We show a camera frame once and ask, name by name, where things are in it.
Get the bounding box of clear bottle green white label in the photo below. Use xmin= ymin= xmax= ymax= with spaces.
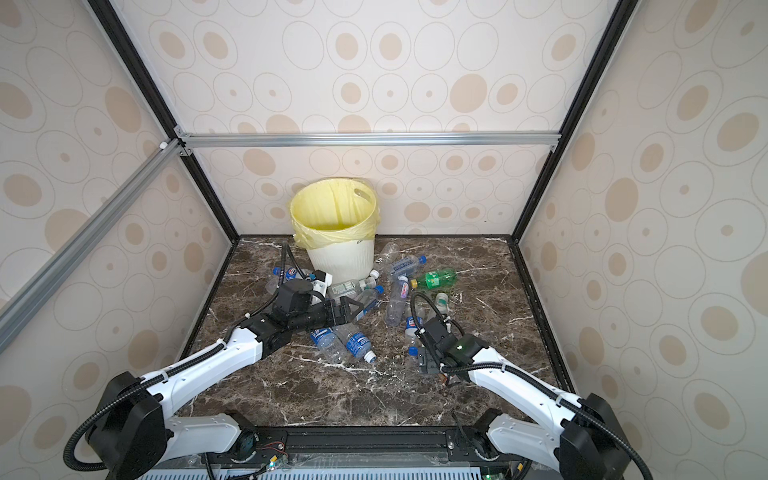
xmin=327 ymin=276 xmax=377 ymax=299

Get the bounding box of pocari bottle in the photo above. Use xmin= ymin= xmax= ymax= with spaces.
xmin=310 ymin=328 xmax=347 ymax=364
xmin=334 ymin=323 xmax=377 ymax=363

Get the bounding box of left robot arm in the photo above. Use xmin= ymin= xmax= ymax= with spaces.
xmin=63 ymin=279 xmax=363 ymax=479

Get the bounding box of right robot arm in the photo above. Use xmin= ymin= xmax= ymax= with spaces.
xmin=417 ymin=316 xmax=653 ymax=479

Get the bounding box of white plastic waste bin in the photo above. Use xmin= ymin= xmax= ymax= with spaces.
xmin=307 ymin=240 xmax=374 ymax=285

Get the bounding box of yellow bin liner bag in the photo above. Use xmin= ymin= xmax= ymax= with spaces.
xmin=289 ymin=178 xmax=380 ymax=250

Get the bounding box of clear bottle blue cap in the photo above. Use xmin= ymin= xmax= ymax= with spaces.
xmin=354 ymin=285 xmax=384 ymax=321

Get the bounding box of Pepsi bottle blue cap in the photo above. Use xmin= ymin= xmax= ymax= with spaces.
xmin=405 ymin=307 xmax=424 ymax=360

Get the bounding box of clear bottle pale green cap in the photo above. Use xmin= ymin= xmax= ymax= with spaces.
xmin=434 ymin=292 xmax=449 ymax=315

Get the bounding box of clear bottle purple label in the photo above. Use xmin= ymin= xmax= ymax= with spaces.
xmin=385 ymin=275 xmax=410 ymax=327

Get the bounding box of green bottle yellow cap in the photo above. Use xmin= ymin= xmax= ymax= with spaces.
xmin=410 ymin=268 xmax=457 ymax=290

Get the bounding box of clear crushed bottle white cap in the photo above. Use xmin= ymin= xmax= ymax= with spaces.
xmin=370 ymin=241 xmax=400 ymax=280

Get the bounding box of soda water bottle blue cap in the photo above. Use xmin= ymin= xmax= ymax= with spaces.
xmin=386 ymin=255 xmax=427 ymax=278

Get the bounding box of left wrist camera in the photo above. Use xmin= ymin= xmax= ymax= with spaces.
xmin=312 ymin=270 xmax=333 ymax=297

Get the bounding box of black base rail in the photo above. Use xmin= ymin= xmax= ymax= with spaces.
xmin=105 ymin=423 xmax=625 ymax=480

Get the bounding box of horizontal aluminium rail back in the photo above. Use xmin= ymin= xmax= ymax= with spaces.
xmin=180 ymin=131 xmax=561 ymax=148

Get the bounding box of aluminium rail left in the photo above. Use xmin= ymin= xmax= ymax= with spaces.
xmin=1 ymin=139 xmax=182 ymax=350

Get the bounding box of black frame post left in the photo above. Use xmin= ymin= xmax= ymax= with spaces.
xmin=86 ymin=0 xmax=240 ymax=244

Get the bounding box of black frame post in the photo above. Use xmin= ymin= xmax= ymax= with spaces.
xmin=86 ymin=0 xmax=240 ymax=244
xmin=510 ymin=0 xmax=639 ymax=246

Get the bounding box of black frame post right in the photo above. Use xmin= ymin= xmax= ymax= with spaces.
xmin=510 ymin=0 xmax=639 ymax=246

